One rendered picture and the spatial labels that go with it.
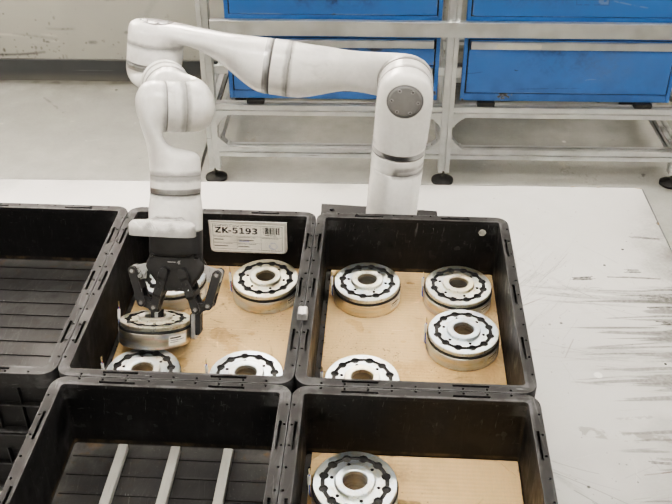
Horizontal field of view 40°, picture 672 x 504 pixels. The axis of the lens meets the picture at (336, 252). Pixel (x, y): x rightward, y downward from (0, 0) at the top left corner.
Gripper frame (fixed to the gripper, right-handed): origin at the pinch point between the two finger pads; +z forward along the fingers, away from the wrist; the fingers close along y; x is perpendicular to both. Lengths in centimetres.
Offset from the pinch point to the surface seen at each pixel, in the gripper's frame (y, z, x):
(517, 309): -47.8, -5.2, -0.2
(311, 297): -19.6, -5.6, 1.0
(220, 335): -5.2, 2.5, -4.7
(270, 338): -12.7, 2.5, -5.0
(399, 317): -31.2, 0.1, -12.0
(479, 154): -47, -8, -211
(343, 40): 0, -46, -190
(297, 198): -6, -10, -66
